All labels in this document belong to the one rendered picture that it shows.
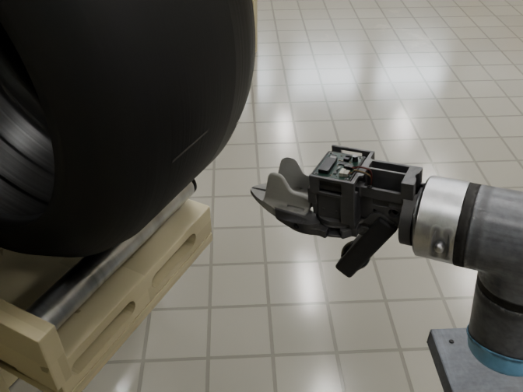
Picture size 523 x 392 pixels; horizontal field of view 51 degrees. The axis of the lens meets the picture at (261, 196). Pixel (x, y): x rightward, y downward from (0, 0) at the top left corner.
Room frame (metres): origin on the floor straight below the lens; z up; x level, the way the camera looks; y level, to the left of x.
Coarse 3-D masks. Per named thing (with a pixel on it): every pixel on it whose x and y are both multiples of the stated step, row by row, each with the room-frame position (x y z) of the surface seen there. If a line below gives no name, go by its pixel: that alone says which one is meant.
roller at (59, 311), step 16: (192, 192) 0.70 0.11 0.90; (176, 208) 0.66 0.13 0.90; (160, 224) 0.62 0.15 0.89; (128, 240) 0.57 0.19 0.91; (144, 240) 0.59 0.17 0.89; (96, 256) 0.53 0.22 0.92; (112, 256) 0.54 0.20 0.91; (128, 256) 0.56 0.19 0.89; (80, 272) 0.50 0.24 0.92; (96, 272) 0.51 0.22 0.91; (112, 272) 0.52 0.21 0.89; (64, 288) 0.47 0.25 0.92; (80, 288) 0.48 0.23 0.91; (96, 288) 0.49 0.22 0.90; (32, 304) 0.45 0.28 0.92; (48, 304) 0.45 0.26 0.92; (64, 304) 0.45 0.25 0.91; (80, 304) 0.47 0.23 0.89; (48, 320) 0.43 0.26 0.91; (64, 320) 0.44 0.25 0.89
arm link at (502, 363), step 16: (480, 288) 0.40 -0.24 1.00; (480, 304) 0.39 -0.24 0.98; (496, 304) 0.38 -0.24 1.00; (512, 304) 0.37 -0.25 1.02; (480, 320) 0.39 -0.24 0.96; (496, 320) 0.37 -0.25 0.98; (512, 320) 0.36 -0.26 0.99; (480, 336) 0.38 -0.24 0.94; (496, 336) 0.37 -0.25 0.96; (512, 336) 0.36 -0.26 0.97; (480, 352) 0.38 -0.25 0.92; (496, 352) 0.36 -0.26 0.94; (512, 352) 0.36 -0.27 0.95; (496, 368) 0.36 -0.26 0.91; (512, 368) 0.35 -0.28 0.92
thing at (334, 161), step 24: (336, 168) 0.50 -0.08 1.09; (360, 168) 0.49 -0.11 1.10; (384, 168) 0.50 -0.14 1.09; (408, 168) 0.48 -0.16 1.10; (312, 192) 0.48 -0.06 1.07; (336, 192) 0.48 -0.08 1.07; (360, 192) 0.47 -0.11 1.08; (384, 192) 0.46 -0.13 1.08; (408, 192) 0.45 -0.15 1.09; (336, 216) 0.47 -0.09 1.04; (360, 216) 0.47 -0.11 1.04; (384, 216) 0.46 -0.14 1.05; (408, 216) 0.44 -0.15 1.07; (408, 240) 0.43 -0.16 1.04
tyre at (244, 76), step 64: (0, 0) 0.46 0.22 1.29; (64, 0) 0.45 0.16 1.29; (128, 0) 0.47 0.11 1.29; (192, 0) 0.54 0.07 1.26; (0, 64) 0.87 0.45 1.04; (64, 64) 0.44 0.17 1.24; (128, 64) 0.45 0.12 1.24; (192, 64) 0.51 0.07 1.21; (0, 128) 0.79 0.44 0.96; (64, 128) 0.44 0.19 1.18; (128, 128) 0.44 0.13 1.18; (192, 128) 0.51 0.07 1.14; (0, 192) 0.67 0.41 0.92; (64, 192) 0.45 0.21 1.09; (128, 192) 0.45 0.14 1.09; (64, 256) 0.51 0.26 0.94
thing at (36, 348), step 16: (0, 304) 0.42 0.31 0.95; (0, 320) 0.40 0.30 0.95; (16, 320) 0.40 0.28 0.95; (32, 320) 0.40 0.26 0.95; (0, 336) 0.40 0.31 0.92; (16, 336) 0.38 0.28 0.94; (32, 336) 0.38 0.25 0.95; (48, 336) 0.38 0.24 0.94; (0, 352) 0.41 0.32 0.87; (16, 352) 0.39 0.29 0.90; (32, 352) 0.38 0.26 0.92; (48, 352) 0.37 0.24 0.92; (64, 352) 0.39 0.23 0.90; (16, 368) 0.40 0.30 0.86; (32, 368) 0.38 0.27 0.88; (48, 368) 0.37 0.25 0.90; (64, 368) 0.38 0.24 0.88; (48, 384) 0.37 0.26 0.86
